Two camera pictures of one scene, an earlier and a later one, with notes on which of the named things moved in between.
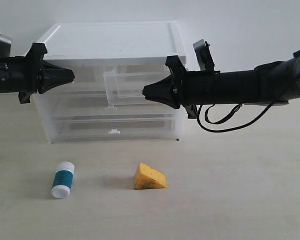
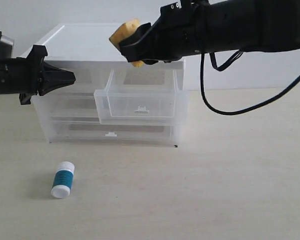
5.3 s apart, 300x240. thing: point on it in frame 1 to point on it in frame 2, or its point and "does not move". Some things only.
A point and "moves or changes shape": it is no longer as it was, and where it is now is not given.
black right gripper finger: [164, 87] to [140, 31]
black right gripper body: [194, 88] to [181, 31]
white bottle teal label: [63, 180] does not move
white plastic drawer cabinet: [111, 63] does not move
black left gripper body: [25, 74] does not move
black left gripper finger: [51, 72] does not move
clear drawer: [88, 79] does not move
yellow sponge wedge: [147, 177] to [123, 31]
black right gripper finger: [169, 97] to [144, 50]
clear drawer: [123, 85] moves or changes shape
